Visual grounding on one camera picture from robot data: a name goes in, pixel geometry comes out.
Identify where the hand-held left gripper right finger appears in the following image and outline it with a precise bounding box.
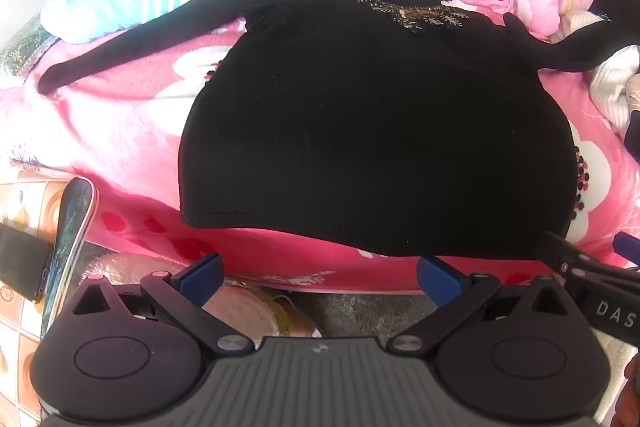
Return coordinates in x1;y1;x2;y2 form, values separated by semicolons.
389;255;576;354

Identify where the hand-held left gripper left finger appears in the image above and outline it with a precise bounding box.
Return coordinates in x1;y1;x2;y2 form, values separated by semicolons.
62;253;256;355

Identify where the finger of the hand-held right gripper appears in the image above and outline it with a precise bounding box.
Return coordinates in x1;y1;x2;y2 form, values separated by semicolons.
541;230;607;279
613;232;640;268

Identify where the black beaded sweater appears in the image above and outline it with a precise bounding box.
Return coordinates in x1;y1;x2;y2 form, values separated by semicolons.
37;0;640;262

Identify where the person's right hand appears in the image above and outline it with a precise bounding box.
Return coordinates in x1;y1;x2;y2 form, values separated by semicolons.
615;351;640;427

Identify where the grey rug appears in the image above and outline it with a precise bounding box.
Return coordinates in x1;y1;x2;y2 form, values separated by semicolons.
295;289;443;341

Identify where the smartphone with patterned case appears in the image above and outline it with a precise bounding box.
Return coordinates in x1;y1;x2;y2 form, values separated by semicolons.
41;177;99;335

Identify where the white ribbed cloth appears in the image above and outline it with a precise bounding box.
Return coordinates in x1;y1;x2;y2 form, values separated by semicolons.
587;44;640;140

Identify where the pink floral blanket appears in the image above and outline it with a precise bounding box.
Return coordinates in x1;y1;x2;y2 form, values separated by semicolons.
0;7;640;297

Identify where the black smartphone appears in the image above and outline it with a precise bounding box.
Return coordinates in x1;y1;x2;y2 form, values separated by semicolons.
0;222;55;304

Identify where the green patterned cloth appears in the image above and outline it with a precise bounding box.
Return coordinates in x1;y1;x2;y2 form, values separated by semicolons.
0;18;60;84

